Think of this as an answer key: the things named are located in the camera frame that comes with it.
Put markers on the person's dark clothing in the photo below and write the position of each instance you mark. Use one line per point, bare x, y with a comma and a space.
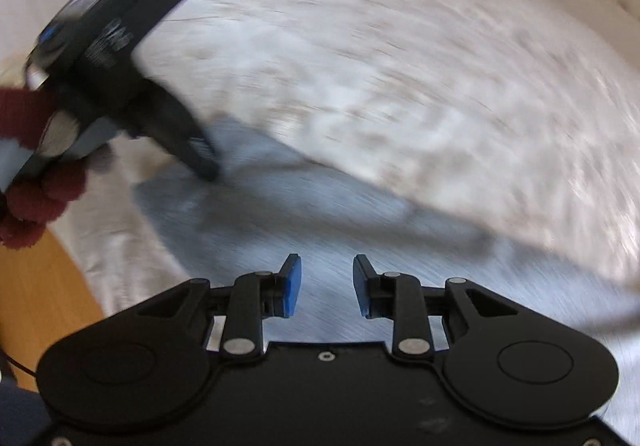
20, 416

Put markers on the person's left hand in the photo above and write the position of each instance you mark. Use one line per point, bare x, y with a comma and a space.
47, 203

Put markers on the white patterned bed blanket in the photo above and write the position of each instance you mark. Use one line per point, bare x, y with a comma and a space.
390, 76

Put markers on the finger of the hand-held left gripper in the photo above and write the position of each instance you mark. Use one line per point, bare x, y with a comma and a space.
187, 136

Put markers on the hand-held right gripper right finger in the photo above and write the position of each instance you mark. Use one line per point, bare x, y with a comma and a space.
361, 288

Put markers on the grey pants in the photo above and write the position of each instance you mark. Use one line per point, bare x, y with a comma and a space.
320, 226

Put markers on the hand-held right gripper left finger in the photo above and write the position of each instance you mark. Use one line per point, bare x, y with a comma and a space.
292, 287

